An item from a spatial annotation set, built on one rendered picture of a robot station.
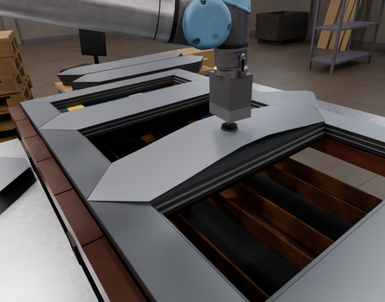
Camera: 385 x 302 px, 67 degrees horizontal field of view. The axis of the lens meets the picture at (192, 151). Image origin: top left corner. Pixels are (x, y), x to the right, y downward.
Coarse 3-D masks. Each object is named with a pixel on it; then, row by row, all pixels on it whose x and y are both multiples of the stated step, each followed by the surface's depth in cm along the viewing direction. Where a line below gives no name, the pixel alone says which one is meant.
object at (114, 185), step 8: (112, 168) 64; (104, 176) 62; (112, 176) 62; (120, 176) 62; (104, 184) 60; (112, 184) 59; (120, 184) 59; (128, 184) 59; (104, 192) 57; (112, 192) 57; (120, 192) 57; (128, 192) 57; (136, 192) 56; (112, 200) 55; (120, 200) 55; (128, 200) 55; (136, 200) 54; (144, 200) 54
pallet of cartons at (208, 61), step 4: (188, 48) 425; (192, 48) 423; (164, 52) 404; (168, 52) 403; (172, 52) 401; (176, 52) 400; (180, 52) 402; (184, 52) 397; (188, 52) 395; (192, 52) 394; (196, 52) 393; (200, 52) 395; (204, 52) 398; (208, 52) 402; (212, 52) 405; (204, 56) 401; (208, 56) 404; (212, 56) 408; (204, 60) 349; (208, 60) 352; (212, 60) 410; (204, 64) 351; (208, 64) 354; (212, 64) 413
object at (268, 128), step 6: (240, 120) 77; (246, 120) 77; (252, 120) 77; (258, 120) 78; (264, 120) 78; (252, 126) 73; (258, 126) 73; (264, 126) 74; (270, 126) 74; (276, 126) 74; (264, 132) 69; (270, 132) 70; (276, 132) 70
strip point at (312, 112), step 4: (288, 108) 91; (292, 108) 91; (296, 108) 91; (300, 108) 91; (304, 108) 92; (308, 108) 92; (312, 108) 92; (300, 112) 88; (304, 112) 88; (308, 112) 88; (312, 112) 88; (316, 112) 89; (312, 116) 85; (316, 116) 85; (320, 116) 85; (324, 120) 82
